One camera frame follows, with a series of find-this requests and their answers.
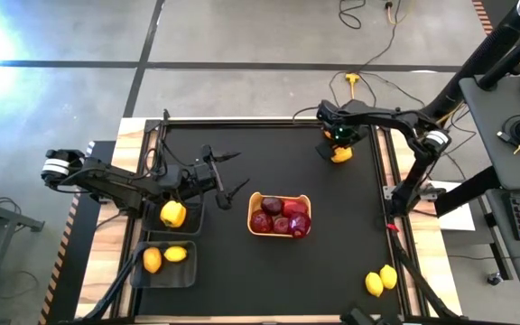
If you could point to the black angular device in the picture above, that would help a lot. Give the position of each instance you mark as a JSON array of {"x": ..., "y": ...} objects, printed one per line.
[{"x": 359, "y": 318}]

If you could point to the glossy red apple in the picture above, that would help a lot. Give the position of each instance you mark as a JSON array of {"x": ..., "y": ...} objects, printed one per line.
[{"x": 261, "y": 222}]

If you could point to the yellow bell pepper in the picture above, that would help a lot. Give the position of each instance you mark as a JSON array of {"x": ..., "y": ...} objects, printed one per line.
[
  {"x": 342, "y": 155},
  {"x": 173, "y": 213}
]

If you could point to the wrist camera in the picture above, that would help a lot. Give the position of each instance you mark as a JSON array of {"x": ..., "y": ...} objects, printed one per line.
[
  {"x": 343, "y": 133},
  {"x": 173, "y": 177}
]

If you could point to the black desk foot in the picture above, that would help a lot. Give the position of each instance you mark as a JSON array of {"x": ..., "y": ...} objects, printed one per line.
[{"x": 467, "y": 192}]

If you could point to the yellow plastic basket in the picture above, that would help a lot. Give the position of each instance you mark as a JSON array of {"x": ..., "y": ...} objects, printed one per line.
[{"x": 254, "y": 201}]

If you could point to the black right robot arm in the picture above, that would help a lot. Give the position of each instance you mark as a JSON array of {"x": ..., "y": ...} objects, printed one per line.
[{"x": 413, "y": 171}]

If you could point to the yellow lemon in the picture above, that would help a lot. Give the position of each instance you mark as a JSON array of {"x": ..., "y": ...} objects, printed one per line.
[
  {"x": 374, "y": 284},
  {"x": 175, "y": 254},
  {"x": 388, "y": 276}
]

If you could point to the translucent grey plastic basket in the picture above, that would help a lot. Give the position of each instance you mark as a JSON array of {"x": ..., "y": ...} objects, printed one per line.
[
  {"x": 194, "y": 221},
  {"x": 169, "y": 276}
]

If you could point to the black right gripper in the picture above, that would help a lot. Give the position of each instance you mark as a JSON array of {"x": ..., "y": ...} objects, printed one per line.
[{"x": 350, "y": 115}]

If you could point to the black tower fan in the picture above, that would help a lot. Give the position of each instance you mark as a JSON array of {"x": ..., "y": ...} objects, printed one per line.
[{"x": 490, "y": 49}]

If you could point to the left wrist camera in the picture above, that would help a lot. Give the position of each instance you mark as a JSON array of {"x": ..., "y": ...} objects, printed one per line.
[{"x": 173, "y": 177}]

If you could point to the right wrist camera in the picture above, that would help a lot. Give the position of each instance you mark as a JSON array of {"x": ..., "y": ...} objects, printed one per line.
[{"x": 343, "y": 133}]

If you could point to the black floor panel striped edge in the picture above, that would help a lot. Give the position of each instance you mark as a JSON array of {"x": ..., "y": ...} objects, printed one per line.
[{"x": 77, "y": 271}]

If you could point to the orange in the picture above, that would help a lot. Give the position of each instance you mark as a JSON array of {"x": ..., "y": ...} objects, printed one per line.
[{"x": 152, "y": 260}]

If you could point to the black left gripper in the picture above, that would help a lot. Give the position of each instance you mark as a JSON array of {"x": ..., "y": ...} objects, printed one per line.
[{"x": 197, "y": 180}]

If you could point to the white paper sheet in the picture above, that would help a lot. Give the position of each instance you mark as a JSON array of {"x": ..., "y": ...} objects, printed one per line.
[{"x": 461, "y": 219}]

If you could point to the black table mat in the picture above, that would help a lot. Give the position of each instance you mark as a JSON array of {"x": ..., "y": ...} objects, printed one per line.
[{"x": 260, "y": 280}]

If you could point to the red tape on frame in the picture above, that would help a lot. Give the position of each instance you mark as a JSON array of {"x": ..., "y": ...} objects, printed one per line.
[{"x": 392, "y": 228}]

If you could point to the black desk caster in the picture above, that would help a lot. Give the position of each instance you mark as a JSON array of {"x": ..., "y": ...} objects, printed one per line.
[{"x": 494, "y": 279}]

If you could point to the dark maroon round produce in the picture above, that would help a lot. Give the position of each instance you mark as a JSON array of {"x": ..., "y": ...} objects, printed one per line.
[{"x": 272, "y": 205}]

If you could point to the orange black striped tape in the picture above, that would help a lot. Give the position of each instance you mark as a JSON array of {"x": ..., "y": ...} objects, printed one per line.
[{"x": 481, "y": 13}]

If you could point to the black diagonal frame strut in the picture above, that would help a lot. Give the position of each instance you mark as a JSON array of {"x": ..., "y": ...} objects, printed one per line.
[
  {"x": 115, "y": 289},
  {"x": 422, "y": 284}
]

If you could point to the bright red produce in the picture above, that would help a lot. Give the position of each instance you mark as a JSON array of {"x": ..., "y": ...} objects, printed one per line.
[{"x": 295, "y": 207}]

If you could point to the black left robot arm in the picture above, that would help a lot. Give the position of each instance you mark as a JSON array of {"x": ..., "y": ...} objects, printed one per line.
[{"x": 106, "y": 180}]

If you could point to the purple red onion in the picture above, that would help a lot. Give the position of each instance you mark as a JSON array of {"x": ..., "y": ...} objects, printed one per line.
[{"x": 299, "y": 225}]

